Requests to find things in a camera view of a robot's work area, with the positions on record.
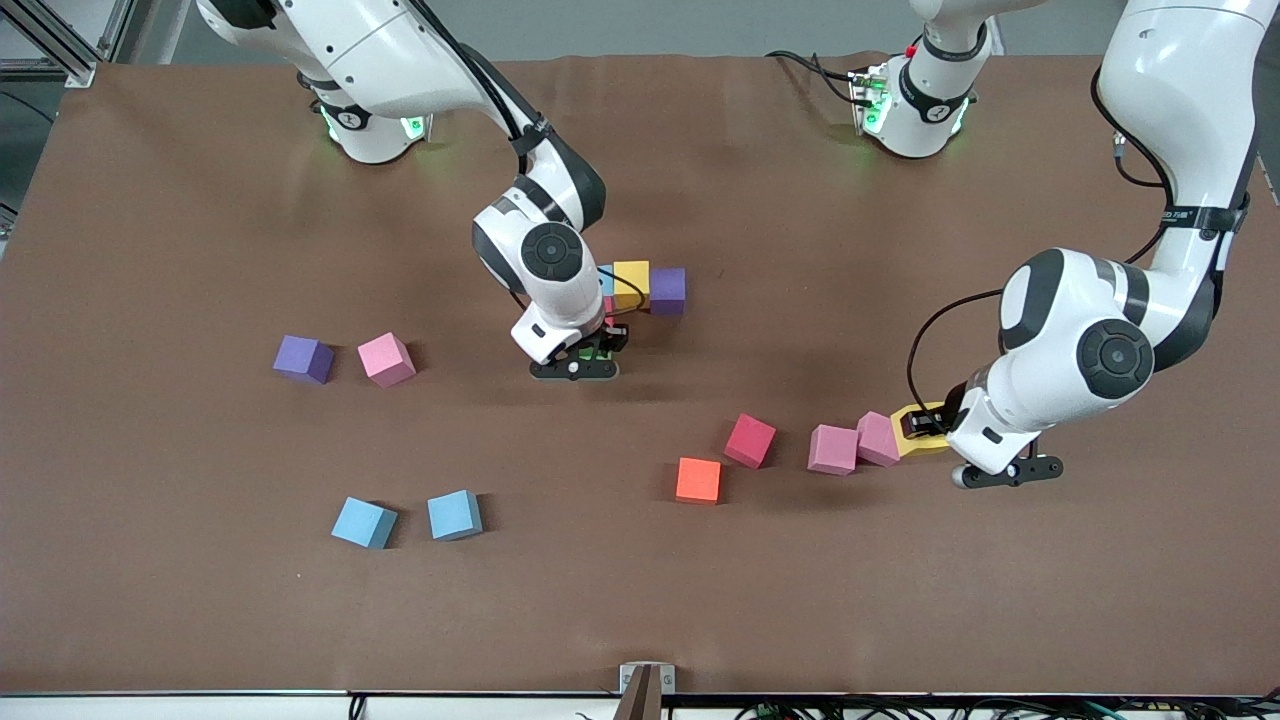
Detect yellow foam cube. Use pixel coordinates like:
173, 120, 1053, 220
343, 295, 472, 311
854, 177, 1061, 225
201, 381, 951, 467
612, 260, 652, 311
890, 402, 951, 459

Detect purple foam cube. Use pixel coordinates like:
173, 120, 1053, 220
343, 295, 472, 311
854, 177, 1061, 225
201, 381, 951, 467
272, 334, 336, 385
650, 267, 689, 318

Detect orange foam cube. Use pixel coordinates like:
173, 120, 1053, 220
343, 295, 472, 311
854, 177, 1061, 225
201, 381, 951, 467
675, 457, 723, 505

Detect pink foam cube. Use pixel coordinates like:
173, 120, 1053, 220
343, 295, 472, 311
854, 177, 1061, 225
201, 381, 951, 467
807, 424, 860, 476
357, 332, 417, 389
856, 410, 903, 468

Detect large table cover sheet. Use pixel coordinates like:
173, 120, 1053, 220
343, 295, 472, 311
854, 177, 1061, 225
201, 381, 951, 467
0, 55, 1280, 696

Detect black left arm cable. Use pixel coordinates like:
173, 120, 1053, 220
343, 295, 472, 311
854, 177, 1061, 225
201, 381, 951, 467
905, 60, 1251, 413

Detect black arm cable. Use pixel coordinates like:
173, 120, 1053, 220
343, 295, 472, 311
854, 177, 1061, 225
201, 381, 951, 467
410, 0, 653, 319
905, 60, 1251, 413

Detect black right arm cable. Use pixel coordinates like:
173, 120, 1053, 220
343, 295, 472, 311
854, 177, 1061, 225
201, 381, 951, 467
410, 0, 653, 319

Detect black cable on table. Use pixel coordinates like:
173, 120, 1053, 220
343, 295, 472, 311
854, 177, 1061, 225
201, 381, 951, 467
763, 48, 861, 104

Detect silver camera mount bracket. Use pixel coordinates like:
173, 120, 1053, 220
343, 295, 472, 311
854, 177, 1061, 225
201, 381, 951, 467
619, 662, 677, 720

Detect aluminium frame post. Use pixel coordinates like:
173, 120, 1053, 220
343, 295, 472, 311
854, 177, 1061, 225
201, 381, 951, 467
0, 0, 136, 89

